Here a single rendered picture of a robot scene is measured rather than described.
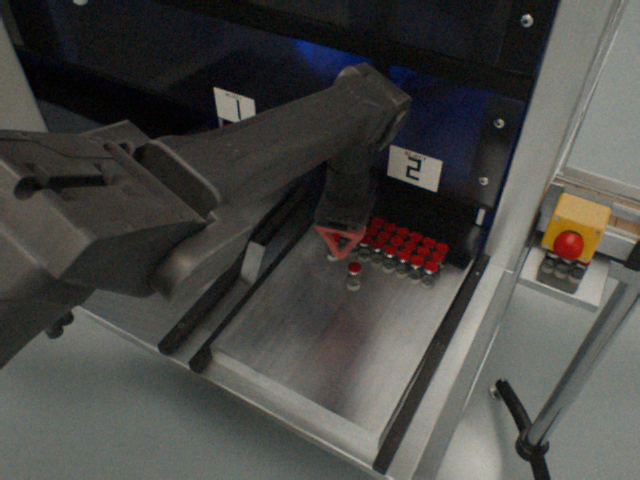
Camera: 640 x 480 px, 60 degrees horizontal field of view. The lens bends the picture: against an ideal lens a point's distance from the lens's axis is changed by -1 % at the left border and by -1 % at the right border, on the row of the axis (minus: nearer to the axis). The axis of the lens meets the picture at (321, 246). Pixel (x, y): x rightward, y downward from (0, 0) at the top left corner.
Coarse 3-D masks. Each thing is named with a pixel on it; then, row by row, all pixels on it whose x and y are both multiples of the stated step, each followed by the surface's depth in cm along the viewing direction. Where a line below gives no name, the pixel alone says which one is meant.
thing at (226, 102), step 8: (216, 88) 98; (216, 96) 99; (224, 96) 98; (232, 96) 97; (240, 96) 96; (224, 104) 99; (232, 104) 98; (240, 104) 97; (248, 104) 96; (224, 112) 101; (232, 112) 100; (248, 112) 98; (232, 120) 101
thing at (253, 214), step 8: (208, 120) 114; (200, 128) 113; (208, 128) 115; (312, 168) 105; (320, 168) 109; (304, 176) 103; (312, 176) 107; (288, 184) 106; (296, 184) 102; (304, 184) 105; (272, 192) 104; (280, 192) 104; (288, 192) 100; (264, 200) 103; (272, 200) 103; (280, 200) 98; (248, 208) 101; (256, 208) 101; (264, 208) 101; (272, 208) 97; (248, 216) 100; (256, 216) 100; (264, 216) 95; (272, 216) 98; (256, 224) 94; (264, 224) 96; (256, 232) 95; (248, 240) 93
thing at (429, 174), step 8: (392, 152) 87; (400, 152) 86; (408, 152) 86; (392, 160) 88; (400, 160) 87; (408, 160) 87; (424, 160) 85; (432, 160) 84; (392, 168) 89; (400, 168) 88; (424, 168) 86; (432, 168) 85; (440, 168) 84; (392, 176) 90; (400, 176) 89; (416, 176) 88; (424, 176) 87; (432, 176) 86; (416, 184) 89; (424, 184) 88; (432, 184) 87
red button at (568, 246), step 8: (568, 232) 78; (560, 240) 78; (568, 240) 77; (576, 240) 77; (560, 248) 78; (568, 248) 78; (576, 248) 77; (560, 256) 79; (568, 256) 79; (576, 256) 78
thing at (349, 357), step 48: (288, 288) 88; (336, 288) 88; (384, 288) 88; (432, 288) 88; (240, 336) 82; (288, 336) 82; (336, 336) 82; (384, 336) 82; (432, 336) 78; (288, 384) 77; (336, 384) 77; (384, 384) 77; (384, 432) 71
